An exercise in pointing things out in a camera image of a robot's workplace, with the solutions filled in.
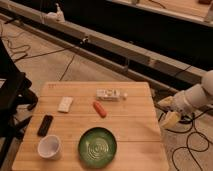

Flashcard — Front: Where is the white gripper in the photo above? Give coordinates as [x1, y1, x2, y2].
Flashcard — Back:
[157, 96, 182, 129]

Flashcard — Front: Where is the clear plastic bottle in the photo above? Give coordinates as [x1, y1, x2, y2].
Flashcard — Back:
[96, 89, 127, 101]

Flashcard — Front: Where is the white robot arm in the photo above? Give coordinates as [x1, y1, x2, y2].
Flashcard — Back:
[158, 70, 213, 129]

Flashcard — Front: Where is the green ceramic bowl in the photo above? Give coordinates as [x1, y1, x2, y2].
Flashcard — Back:
[78, 127, 117, 169]

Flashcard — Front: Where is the orange red cylinder toy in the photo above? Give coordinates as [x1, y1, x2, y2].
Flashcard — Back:
[93, 101, 107, 117]

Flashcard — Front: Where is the white rectangular sponge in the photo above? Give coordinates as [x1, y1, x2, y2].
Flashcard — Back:
[58, 97, 73, 113]

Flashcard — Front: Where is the black remote control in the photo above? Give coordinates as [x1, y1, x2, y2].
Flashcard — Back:
[37, 115, 53, 137]

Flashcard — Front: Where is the white cup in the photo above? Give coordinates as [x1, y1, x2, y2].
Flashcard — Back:
[37, 135, 61, 160]

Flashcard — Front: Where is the black office chair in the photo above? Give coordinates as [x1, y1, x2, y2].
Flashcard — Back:
[0, 39, 38, 168]

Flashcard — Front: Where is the black floor cable right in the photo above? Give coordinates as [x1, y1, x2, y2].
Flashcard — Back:
[155, 103, 213, 171]

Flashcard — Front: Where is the black floor cable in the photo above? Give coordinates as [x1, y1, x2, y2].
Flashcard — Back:
[0, 19, 89, 82]
[155, 103, 213, 171]

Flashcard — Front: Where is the white object on rail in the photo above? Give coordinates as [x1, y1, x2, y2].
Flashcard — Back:
[46, 4, 65, 22]

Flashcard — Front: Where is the black floor cable left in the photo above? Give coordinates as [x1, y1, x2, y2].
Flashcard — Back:
[0, 19, 89, 82]

